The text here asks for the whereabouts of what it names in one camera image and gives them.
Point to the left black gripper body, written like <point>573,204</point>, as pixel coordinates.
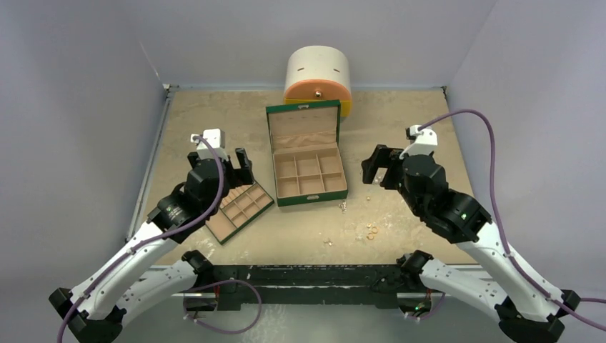
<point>230,176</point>

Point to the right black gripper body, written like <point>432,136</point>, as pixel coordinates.
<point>389,169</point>

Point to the green jewelry tray insert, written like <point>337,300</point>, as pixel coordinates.
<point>237,210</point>

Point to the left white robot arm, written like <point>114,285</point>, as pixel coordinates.
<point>98,309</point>

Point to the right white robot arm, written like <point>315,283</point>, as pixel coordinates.
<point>525,305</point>

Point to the green jewelry box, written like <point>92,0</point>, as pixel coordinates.
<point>304,143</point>

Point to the white orange round drawer box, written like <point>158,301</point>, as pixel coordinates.
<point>318,73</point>

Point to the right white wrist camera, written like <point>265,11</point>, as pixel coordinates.
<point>421,142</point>

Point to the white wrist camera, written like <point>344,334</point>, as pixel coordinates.
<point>421,142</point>
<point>210,143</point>

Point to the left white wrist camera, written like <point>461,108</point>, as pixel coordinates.
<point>210,143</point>

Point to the aluminium frame rail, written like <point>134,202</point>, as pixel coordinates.
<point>143,194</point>

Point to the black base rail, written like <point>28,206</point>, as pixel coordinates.
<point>384,286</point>

